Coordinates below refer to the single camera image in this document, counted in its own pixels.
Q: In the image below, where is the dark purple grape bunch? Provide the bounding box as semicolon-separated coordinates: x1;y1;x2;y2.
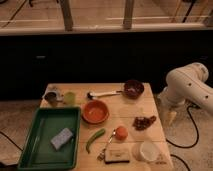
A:
133;116;156;131

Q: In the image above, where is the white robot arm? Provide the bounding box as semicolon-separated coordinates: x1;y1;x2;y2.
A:
158;62;213;126

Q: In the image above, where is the dark maroon bowl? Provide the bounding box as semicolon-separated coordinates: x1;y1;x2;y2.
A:
124;80;144;99

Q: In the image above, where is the orange red bowl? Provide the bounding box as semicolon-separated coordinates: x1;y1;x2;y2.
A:
82;100;109;124

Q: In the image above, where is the green plastic cup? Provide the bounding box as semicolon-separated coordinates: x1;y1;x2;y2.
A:
63;92;75;106

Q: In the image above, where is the green chili pepper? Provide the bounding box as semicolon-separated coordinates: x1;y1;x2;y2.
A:
86;128;106;154

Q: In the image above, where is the orange fruit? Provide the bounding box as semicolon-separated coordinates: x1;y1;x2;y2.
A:
115;126;128;141

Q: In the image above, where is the small tan box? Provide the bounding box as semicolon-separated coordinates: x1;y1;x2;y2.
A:
104;148;130;164

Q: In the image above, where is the metal fork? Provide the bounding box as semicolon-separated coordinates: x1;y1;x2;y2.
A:
97;129;116;161

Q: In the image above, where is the blue grey sponge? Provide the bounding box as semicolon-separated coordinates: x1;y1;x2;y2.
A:
51;128;73;150

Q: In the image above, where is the green plastic tray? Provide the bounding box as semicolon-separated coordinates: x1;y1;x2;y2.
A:
18;107;81;171

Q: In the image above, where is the black floor cable right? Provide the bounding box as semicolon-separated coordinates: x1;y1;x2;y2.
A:
165;105;200;171

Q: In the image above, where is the black floor cable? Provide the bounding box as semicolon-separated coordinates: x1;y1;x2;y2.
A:
0;131;24;152
165;105;200;171

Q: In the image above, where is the black floor cable left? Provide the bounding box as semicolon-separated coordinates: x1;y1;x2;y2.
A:
0;131;24;152

